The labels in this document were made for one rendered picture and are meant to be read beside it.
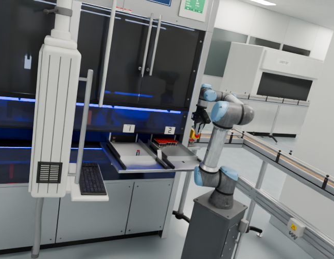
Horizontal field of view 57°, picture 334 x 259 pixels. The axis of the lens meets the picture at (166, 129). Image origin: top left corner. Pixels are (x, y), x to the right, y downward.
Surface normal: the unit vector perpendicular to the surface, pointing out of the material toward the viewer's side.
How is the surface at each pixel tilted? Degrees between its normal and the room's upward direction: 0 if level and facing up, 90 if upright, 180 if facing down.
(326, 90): 90
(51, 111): 90
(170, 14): 90
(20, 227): 90
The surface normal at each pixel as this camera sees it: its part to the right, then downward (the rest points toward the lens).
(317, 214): -0.88, -0.04
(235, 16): 0.43, 0.33
